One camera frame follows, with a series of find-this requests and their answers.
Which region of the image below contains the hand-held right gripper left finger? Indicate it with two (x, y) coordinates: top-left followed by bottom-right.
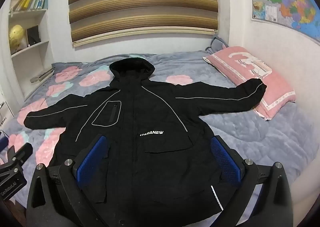
(26, 135), (125, 227)

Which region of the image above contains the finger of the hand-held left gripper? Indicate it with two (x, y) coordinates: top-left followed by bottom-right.
(6, 143), (33, 167)
(0, 136), (10, 153)

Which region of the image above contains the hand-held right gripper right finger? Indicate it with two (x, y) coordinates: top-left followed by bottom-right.
(200, 135), (294, 227)

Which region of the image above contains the black hooded jacket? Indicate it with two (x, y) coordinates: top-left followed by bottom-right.
(24, 57), (267, 211)

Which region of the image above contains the white cardboard box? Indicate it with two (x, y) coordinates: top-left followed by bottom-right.
(0, 92), (13, 130)

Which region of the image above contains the grey floral blanket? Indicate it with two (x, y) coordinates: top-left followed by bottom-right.
(0, 51), (318, 207)

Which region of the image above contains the pink pillow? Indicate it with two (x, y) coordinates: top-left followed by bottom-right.
(202, 46), (296, 121)

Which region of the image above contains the white bookshelf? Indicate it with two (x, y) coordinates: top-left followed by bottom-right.
(0, 0), (55, 104)

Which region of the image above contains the golden globe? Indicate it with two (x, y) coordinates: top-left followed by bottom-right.
(9, 25), (25, 54)

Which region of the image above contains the black box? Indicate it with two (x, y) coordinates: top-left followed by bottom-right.
(26, 25), (41, 46)

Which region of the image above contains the grey pillow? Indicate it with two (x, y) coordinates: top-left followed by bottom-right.
(205, 36), (229, 54)

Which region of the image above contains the striped brown window blind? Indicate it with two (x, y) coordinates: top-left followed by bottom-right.
(69, 0), (220, 47)

